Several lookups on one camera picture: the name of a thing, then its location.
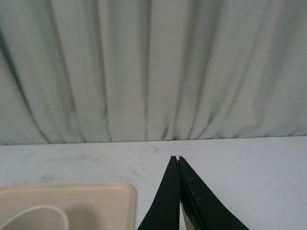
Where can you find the beige square plastic plate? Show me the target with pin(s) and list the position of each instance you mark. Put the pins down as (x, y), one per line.
(89, 206)

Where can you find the pale grey pleated curtain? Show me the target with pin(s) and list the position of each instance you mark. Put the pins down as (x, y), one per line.
(77, 71)

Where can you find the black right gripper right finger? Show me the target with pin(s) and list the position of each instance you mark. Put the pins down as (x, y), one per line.
(201, 205)

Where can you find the white smiley face mug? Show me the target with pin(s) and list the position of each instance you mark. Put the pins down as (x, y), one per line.
(43, 217)

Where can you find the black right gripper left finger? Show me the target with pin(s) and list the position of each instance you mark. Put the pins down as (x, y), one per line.
(164, 211)

